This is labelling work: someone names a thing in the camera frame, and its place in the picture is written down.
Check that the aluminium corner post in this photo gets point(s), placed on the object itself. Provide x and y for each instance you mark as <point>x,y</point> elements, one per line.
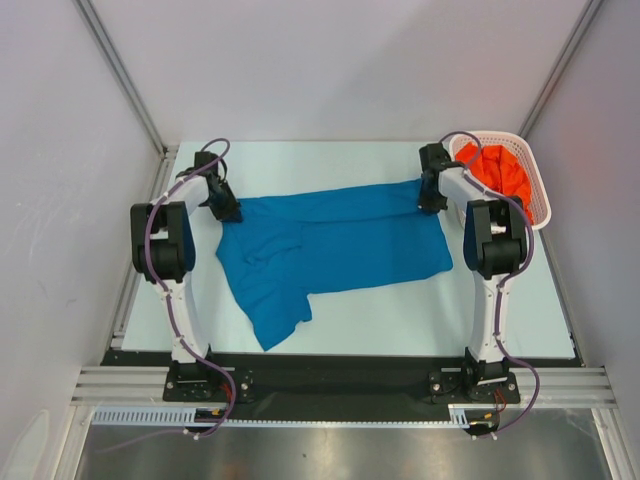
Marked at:
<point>585,21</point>
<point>107,48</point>

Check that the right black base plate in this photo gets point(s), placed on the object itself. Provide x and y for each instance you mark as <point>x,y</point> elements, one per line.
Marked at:
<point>450,386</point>

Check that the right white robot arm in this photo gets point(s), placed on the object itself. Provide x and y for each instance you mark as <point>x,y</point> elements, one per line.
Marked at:
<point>497,247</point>

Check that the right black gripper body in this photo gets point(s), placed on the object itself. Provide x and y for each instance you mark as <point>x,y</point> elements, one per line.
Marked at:
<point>430,197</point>

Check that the blue t shirt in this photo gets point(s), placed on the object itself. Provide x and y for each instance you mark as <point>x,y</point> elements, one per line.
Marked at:
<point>288,248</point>

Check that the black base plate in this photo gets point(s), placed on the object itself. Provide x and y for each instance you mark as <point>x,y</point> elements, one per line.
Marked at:
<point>450,386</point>
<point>198,383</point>

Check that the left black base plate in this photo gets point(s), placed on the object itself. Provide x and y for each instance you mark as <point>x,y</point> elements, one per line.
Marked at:
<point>198,383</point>

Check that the aluminium front rail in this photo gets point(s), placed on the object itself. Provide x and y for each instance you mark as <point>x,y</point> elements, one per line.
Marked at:
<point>558,387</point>

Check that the orange t shirt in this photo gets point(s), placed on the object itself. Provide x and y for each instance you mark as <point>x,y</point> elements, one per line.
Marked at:
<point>499,169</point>

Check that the right aluminium corner post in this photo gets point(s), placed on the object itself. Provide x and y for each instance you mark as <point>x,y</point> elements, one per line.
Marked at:
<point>585,21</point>

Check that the white slotted cable duct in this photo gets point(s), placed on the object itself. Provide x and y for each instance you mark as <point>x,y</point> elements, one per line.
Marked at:
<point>194,417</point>

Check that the white plastic basket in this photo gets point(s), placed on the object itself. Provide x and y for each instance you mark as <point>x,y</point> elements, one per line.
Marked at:
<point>540,205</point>

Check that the left aluminium corner post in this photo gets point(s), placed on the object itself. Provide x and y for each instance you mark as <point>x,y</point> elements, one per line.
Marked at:
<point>107,48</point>

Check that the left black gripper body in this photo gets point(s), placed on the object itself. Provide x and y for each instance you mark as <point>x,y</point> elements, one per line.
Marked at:
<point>223,205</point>

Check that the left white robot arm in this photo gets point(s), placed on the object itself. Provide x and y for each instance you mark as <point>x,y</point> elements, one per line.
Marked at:
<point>163,246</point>

